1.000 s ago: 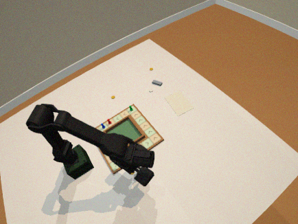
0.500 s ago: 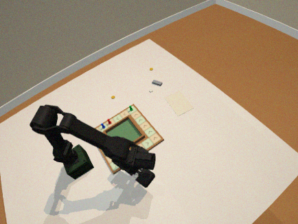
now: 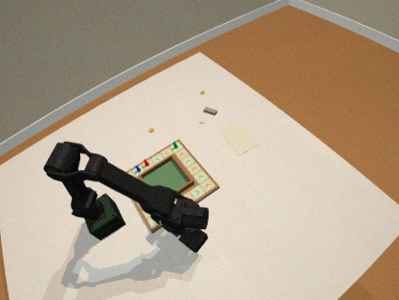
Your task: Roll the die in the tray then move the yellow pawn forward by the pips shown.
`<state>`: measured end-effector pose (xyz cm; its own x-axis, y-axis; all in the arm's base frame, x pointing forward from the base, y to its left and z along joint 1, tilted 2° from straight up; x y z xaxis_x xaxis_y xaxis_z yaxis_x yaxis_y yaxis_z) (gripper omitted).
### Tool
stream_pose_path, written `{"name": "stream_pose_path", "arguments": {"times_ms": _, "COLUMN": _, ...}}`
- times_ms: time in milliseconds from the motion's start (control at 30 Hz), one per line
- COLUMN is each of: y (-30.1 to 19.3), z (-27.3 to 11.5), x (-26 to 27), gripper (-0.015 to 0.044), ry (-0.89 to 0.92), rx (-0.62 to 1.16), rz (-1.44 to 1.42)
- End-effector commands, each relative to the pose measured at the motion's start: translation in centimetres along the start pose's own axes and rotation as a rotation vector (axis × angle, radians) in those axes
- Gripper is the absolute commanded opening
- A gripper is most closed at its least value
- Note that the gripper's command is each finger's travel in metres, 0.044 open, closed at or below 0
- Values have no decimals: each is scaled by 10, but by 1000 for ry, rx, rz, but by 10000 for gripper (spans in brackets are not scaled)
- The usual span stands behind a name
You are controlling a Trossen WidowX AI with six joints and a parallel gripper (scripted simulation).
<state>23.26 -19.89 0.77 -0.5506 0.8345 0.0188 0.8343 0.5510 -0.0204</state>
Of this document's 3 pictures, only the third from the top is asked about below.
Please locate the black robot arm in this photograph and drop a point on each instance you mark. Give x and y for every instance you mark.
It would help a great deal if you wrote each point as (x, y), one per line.
(158, 201)

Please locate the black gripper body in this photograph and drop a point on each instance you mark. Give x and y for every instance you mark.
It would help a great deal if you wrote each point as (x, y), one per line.
(195, 238)

